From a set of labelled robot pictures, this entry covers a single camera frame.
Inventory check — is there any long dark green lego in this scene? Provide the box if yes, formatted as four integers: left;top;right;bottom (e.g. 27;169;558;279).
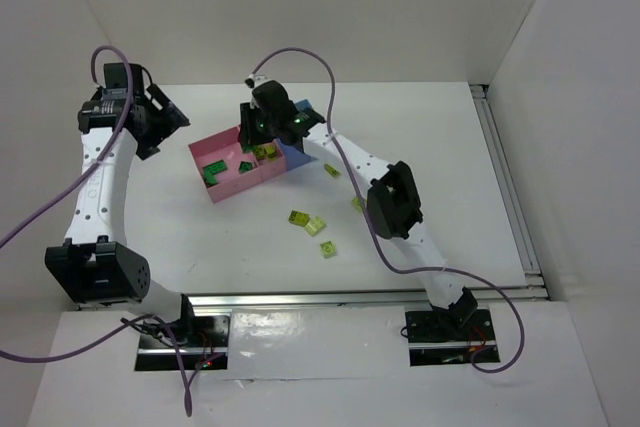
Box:
203;160;227;175

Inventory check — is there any small dark green lego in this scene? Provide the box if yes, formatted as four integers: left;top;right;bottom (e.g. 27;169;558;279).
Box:
204;173;216;185

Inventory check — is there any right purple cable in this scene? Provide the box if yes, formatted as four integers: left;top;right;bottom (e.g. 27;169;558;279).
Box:
247;48;525;374

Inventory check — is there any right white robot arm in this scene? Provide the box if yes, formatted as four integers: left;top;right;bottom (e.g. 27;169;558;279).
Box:
238;75;478;330

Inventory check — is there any aluminium front rail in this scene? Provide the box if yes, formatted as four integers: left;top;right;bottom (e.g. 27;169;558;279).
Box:
190;285;550;310

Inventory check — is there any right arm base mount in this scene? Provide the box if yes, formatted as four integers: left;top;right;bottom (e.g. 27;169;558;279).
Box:
400;309;500;367

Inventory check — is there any lime lego brick top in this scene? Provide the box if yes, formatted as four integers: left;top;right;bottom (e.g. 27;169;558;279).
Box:
323;163;340;178

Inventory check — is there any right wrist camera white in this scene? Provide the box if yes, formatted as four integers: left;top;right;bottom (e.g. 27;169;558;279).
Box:
244;73;269;89

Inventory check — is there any dark green square lego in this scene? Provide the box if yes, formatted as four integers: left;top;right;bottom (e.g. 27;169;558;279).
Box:
238;161;253;174

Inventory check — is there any lime long lego brick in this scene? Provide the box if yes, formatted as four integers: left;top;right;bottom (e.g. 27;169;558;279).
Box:
252;146;266;161

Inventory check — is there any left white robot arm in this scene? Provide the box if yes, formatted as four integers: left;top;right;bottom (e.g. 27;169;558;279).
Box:
45;62;195;342

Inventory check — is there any aluminium right rail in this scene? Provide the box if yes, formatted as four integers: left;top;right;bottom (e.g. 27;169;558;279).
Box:
469;84;550;301

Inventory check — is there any purple-blue container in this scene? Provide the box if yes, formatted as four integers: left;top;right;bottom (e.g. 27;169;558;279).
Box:
276;139;315;171

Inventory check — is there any pale yellow lego brick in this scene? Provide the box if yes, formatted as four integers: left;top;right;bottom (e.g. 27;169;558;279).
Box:
304;216;326;237

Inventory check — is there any light blue container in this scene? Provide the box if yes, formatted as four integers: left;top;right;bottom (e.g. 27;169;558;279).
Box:
294;99;314;117

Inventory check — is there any purple cable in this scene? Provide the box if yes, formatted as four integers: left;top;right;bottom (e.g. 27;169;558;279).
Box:
0;45;194;418
247;48;525;374

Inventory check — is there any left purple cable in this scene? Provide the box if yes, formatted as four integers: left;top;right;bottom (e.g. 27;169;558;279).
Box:
0;45;194;418

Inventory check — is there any large pink container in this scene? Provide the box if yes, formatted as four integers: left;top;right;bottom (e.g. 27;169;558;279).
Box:
188;126;262;203

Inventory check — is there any small pink container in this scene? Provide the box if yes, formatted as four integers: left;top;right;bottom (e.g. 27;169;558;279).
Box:
251;141;287;182

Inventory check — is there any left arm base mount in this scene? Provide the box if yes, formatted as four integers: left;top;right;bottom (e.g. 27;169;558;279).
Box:
134;314;231;372

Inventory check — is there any aluminium rail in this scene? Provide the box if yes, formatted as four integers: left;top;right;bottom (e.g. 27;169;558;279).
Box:
469;84;550;301
190;285;550;310

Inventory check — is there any pale lime lego bottom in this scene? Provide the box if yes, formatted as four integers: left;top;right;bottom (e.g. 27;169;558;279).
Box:
320;241;337;259

